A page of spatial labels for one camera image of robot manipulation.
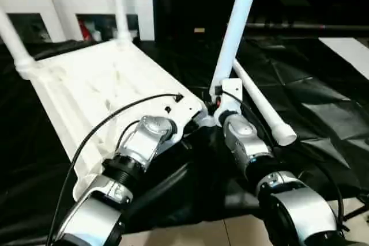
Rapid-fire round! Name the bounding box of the white plastic table leg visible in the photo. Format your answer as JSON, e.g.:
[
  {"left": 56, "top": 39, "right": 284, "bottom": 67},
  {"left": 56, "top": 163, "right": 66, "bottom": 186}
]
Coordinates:
[
  {"left": 208, "top": 0, "right": 263, "bottom": 100},
  {"left": 108, "top": 0, "right": 135, "bottom": 47},
  {"left": 232, "top": 59, "right": 298, "bottom": 147},
  {"left": 0, "top": 6, "right": 37, "bottom": 80}
]

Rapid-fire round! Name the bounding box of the white plastic table top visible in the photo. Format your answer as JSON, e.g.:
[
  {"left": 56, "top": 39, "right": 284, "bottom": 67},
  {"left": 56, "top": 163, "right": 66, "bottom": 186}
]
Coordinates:
[{"left": 14, "top": 37, "right": 216, "bottom": 204}]

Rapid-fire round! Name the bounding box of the black mat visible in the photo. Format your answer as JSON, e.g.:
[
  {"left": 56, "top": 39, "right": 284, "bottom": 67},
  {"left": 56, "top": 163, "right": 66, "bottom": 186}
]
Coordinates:
[{"left": 0, "top": 35, "right": 369, "bottom": 234}]

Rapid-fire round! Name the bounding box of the white flat board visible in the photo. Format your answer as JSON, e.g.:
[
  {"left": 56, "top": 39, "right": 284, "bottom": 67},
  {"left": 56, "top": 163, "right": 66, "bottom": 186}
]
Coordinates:
[{"left": 318, "top": 36, "right": 369, "bottom": 82}]

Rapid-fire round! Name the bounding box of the black metal folding leg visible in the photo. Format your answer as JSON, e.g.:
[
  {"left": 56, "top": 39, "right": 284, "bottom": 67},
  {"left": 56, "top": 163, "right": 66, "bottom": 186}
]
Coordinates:
[{"left": 342, "top": 205, "right": 369, "bottom": 221}]

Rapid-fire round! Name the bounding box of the white cabinet with glass doors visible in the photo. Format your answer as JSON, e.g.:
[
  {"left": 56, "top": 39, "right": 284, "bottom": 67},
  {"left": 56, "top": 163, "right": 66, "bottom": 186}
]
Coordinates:
[{"left": 0, "top": 0, "right": 157, "bottom": 43}]

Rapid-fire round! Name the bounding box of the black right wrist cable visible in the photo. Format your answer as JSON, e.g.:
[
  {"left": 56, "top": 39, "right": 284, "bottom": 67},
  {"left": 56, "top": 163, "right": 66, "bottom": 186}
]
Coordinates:
[{"left": 215, "top": 84, "right": 347, "bottom": 231}]

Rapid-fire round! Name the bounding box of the grey metal rail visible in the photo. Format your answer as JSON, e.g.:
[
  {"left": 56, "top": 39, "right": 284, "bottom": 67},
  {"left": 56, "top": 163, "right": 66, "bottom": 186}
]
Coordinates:
[{"left": 244, "top": 21, "right": 369, "bottom": 31}]

